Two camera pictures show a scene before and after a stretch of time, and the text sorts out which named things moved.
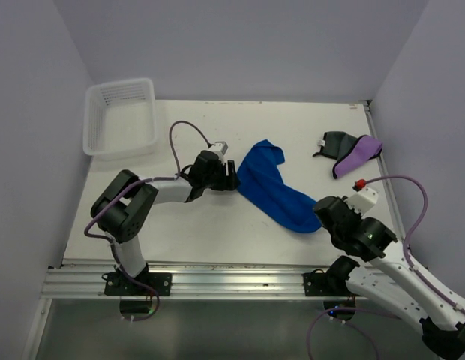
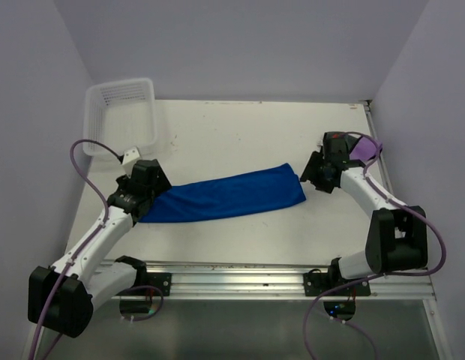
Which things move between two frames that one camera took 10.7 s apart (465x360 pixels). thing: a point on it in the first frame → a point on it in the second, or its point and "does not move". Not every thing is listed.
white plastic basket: [119, 118] does not move
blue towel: [259, 180] → [226, 196]
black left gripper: [227, 182] → [161, 184]
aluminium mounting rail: [190, 280] does not move
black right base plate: [317, 284] does not move
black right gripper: [355, 212] → [310, 172]
